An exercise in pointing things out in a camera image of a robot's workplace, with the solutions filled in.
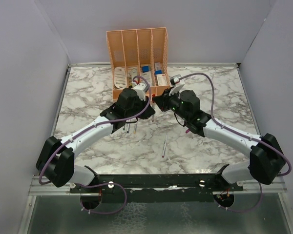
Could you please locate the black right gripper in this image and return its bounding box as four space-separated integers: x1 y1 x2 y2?
153 88 189 122

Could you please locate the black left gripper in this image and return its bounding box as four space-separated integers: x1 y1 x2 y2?
125 94 154 119

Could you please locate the red white pen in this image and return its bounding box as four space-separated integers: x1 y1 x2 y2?
151 102 155 122

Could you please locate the magenta white pen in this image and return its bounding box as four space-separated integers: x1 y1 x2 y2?
162 134 168 158

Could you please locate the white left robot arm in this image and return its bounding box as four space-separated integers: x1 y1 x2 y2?
36 84 155 193

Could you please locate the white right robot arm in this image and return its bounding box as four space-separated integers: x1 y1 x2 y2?
152 89 285 191

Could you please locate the white box blue lid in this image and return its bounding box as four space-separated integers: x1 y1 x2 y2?
140 64 153 86

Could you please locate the grey metal flat tool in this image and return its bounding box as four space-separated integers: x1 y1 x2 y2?
128 68 139 88

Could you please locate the white oval packaged item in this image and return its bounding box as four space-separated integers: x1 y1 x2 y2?
114 67 127 89

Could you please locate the peach plastic desk organizer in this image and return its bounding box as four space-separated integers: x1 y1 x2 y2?
106 27 170 101

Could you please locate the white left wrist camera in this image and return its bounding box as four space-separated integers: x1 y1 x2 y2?
133 83 148 101

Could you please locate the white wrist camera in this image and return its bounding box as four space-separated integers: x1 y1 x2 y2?
169 75 185 96
133 83 148 101

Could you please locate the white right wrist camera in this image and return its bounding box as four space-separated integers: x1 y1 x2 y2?
169 75 185 96

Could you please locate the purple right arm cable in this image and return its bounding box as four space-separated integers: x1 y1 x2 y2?
180 73 293 177

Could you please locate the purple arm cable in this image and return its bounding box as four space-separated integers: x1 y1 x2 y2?
180 73 293 177
39 76 152 185

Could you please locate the black metal base frame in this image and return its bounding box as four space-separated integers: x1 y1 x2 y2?
70 173 243 203

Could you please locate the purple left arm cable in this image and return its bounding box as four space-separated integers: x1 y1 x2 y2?
39 76 152 185

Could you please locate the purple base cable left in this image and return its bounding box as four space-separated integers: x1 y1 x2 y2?
79 182 128 215

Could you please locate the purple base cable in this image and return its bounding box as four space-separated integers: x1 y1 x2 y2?
217 182 264 215
79 182 128 215

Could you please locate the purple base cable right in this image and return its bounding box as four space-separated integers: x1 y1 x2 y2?
217 182 264 215

